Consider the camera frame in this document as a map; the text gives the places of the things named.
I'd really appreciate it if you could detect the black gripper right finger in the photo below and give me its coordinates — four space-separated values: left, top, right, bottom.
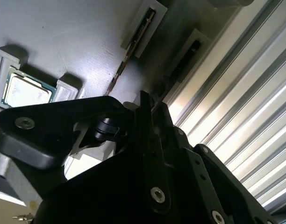
152 102 278 224

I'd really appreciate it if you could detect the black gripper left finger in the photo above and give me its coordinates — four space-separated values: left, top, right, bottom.
0 90 173 214

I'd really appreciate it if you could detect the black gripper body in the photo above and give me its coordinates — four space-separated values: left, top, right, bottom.
34 140 278 224

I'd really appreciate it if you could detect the blue RAM stick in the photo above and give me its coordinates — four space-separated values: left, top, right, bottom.
154 39 202 105

